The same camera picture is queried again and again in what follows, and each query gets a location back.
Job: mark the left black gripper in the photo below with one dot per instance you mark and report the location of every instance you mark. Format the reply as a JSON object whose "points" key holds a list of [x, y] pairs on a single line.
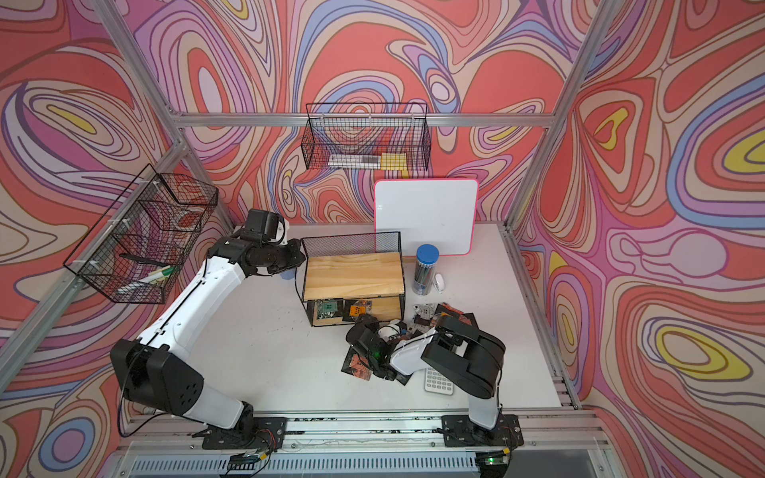
{"points": [[296, 256]]}

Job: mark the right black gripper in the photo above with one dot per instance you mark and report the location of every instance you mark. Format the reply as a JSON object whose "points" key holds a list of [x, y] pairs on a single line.
{"points": [[370, 323]]}

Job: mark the red tea bag black edge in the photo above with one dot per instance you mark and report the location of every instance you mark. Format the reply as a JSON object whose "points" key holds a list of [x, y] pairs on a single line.
{"points": [[356, 366]]}

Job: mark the white patterned tea bag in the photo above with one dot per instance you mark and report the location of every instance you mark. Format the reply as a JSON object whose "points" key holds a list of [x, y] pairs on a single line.
{"points": [[424, 315]]}

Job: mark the dark orange label tea bag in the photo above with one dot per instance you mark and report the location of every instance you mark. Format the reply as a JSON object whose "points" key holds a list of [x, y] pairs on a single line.
{"points": [[444, 310]]}

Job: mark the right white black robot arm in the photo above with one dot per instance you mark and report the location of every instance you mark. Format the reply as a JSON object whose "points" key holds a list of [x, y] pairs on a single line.
{"points": [[467, 357]]}

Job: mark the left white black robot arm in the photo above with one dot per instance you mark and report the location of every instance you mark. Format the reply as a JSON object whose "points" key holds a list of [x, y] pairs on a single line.
{"points": [[153, 371]]}

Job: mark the orange tea bag lower shelf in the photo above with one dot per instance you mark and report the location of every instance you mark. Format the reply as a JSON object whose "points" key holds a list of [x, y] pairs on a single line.
{"points": [[359, 309]]}

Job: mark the green tea bag lower shelf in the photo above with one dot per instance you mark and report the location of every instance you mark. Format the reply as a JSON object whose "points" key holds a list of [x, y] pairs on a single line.
{"points": [[328, 309]]}

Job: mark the white calculator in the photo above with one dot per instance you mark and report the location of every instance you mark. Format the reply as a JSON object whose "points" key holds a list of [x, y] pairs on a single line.
{"points": [[436, 383]]}

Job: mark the white eraser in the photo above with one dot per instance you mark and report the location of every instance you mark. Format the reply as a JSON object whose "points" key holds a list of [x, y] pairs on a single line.
{"points": [[439, 282]]}

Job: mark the blue lid pen jar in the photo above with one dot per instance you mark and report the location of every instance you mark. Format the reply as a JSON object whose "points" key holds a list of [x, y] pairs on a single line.
{"points": [[427, 256]]}

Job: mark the green marker in basket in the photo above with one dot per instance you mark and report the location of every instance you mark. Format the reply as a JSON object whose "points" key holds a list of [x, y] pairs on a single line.
{"points": [[158, 275]]}

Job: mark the yellow sticky notes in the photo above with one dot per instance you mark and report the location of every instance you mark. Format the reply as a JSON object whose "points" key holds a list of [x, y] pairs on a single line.
{"points": [[393, 161]]}

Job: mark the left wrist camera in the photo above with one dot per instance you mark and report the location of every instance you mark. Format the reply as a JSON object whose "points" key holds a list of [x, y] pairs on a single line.
{"points": [[264, 226]]}

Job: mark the black wire two-tier shelf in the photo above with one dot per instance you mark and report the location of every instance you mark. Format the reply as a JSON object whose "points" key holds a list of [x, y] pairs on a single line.
{"points": [[353, 267]]}

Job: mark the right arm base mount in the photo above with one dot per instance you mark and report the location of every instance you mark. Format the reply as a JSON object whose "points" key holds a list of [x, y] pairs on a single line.
{"points": [[459, 431]]}

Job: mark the back wall wire basket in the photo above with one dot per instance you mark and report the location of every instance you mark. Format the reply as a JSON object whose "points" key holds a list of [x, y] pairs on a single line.
{"points": [[344, 135]]}

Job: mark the wall wire basket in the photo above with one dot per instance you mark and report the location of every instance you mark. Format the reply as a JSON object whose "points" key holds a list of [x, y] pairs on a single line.
{"points": [[153, 223], [344, 135]]}

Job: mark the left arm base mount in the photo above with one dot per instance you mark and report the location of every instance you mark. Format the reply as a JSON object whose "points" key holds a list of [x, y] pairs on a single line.
{"points": [[251, 432]]}

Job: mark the left wall wire basket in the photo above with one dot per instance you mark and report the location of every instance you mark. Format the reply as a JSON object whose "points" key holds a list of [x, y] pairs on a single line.
{"points": [[153, 223]]}

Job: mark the white board pink frame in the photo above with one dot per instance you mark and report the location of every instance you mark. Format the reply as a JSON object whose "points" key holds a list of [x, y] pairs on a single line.
{"points": [[436, 211]]}

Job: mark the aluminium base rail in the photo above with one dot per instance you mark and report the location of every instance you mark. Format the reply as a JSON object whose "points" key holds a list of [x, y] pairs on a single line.
{"points": [[536, 443]]}

